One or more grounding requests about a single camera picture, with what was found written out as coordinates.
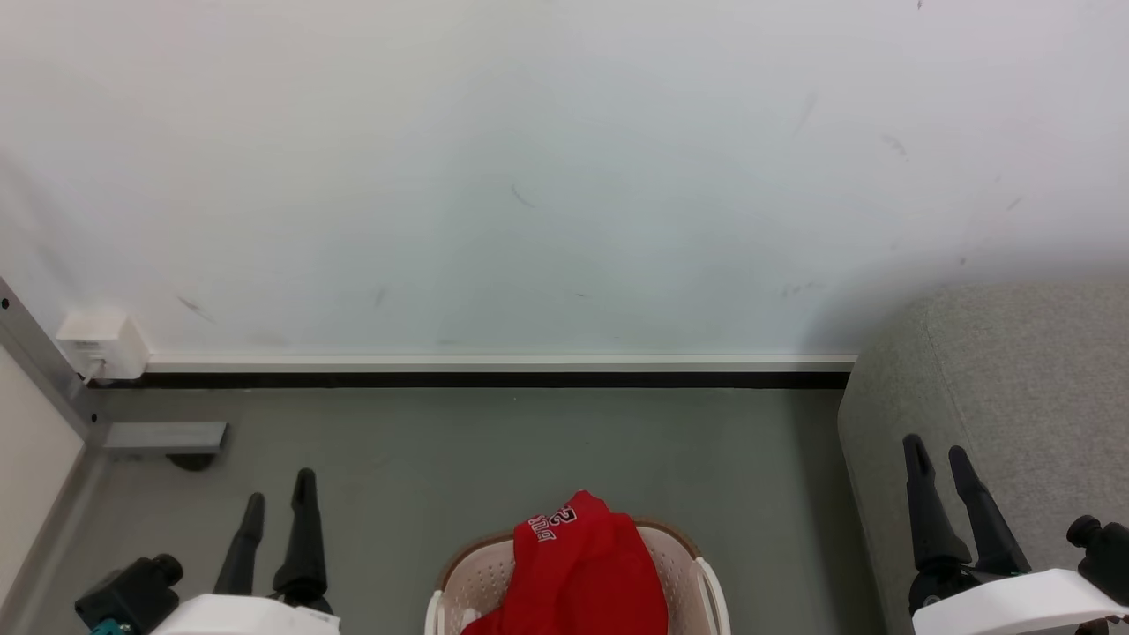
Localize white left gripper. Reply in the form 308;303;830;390
150;468;342;635

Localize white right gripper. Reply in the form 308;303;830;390
901;434;1129;635

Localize red sports jersey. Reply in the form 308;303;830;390
460;490;669;635

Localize grey fabric sofa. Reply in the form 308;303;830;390
837;277;1129;635

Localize white side panel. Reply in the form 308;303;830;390
0;346;87;609

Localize white perforated laundry basket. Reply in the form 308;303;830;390
425;518;732;635

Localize grey metal floor bracket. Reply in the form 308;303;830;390
103;422;229;456

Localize white wall outlet box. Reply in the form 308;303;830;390
56;308;150;383

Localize aluminium frame post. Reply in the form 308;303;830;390
0;277;108;444

